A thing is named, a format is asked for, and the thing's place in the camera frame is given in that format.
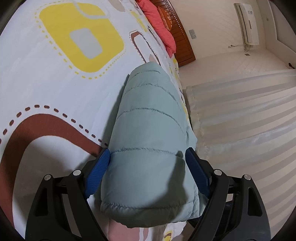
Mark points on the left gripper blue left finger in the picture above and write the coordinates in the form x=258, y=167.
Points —
x=47, y=218

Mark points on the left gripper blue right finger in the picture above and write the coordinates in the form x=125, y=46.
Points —
x=234, y=211

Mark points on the light green quilted jacket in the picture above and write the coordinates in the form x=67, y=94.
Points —
x=148, y=182

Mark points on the cream striped curtain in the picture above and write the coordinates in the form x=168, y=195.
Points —
x=246, y=125

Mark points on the white patterned bed sheet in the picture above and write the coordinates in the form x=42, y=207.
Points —
x=63, y=67

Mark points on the brown wooden headboard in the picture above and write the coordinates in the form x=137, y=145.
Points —
x=184, y=53

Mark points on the red pillow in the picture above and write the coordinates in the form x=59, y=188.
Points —
x=152, y=14

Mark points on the wall switch plate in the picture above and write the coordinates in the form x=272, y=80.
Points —
x=192, y=34

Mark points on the white wall air conditioner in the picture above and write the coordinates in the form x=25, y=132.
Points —
x=248, y=23

